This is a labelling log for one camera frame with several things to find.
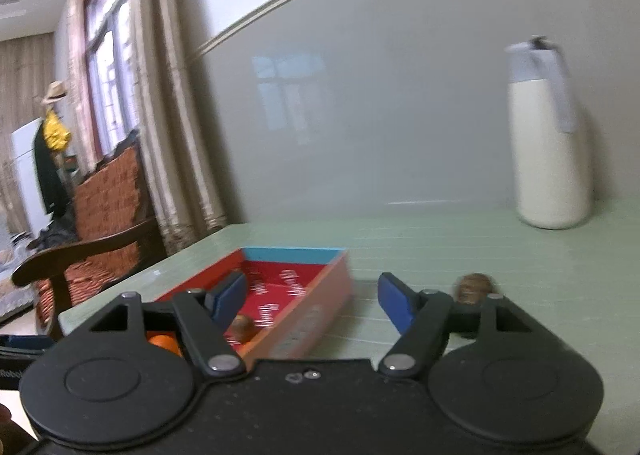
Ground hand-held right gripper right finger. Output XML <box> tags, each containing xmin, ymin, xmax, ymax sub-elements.
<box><xmin>377</xmin><ymin>272</ymin><xmax>533</xmax><ymax>380</ymax></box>

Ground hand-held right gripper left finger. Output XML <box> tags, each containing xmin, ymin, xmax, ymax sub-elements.
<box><xmin>89</xmin><ymin>271</ymin><xmax>247</xmax><ymax>378</ymax></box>

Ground red and blue cardboard box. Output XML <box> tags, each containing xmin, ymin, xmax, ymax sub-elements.
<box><xmin>155</xmin><ymin>247</ymin><xmax>353</xmax><ymax>361</ymax></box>

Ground brown walnut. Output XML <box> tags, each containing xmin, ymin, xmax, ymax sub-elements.
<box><xmin>452</xmin><ymin>273</ymin><xmax>503</xmax><ymax>308</ymax></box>

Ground orange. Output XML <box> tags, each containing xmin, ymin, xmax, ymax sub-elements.
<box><xmin>146</xmin><ymin>332</ymin><xmax>182</xmax><ymax>356</ymax></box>

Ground grey patterned cloth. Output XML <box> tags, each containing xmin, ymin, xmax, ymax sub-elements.
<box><xmin>0</xmin><ymin>215</ymin><xmax>41</xmax><ymax>321</ymax></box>

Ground wooden armchair patterned cushion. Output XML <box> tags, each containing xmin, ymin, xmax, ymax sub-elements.
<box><xmin>11</xmin><ymin>130</ymin><xmax>168</xmax><ymax>341</ymax></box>

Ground beige curtain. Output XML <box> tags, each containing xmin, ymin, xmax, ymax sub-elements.
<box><xmin>0</xmin><ymin>32</ymin><xmax>57</xmax><ymax>218</ymax></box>
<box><xmin>65</xmin><ymin>0</ymin><xmax>231</xmax><ymax>256</ymax></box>

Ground white refrigerator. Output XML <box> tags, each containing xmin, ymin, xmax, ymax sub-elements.
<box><xmin>11</xmin><ymin>117</ymin><xmax>53</xmax><ymax>236</ymax></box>

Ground black coat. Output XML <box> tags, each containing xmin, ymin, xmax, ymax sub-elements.
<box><xmin>32</xmin><ymin>125</ymin><xmax>71</xmax><ymax>216</ymax></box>

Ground white thermos jug grey lid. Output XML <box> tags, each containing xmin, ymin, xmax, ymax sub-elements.
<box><xmin>505</xmin><ymin>35</ymin><xmax>593</xmax><ymax>230</ymax></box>

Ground yellow garment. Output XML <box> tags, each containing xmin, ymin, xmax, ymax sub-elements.
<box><xmin>42</xmin><ymin>107</ymin><xmax>72</xmax><ymax>152</ymax></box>

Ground wooden framed window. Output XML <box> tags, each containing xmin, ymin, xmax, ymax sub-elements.
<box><xmin>82</xmin><ymin>0</ymin><xmax>142</xmax><ymax>170</ymax></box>

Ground straw hat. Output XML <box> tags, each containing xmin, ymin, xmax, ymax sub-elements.
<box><xmin>41</xmin><ymin>81</ymin><xmax>69</xmax><ymax>106</ymax></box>

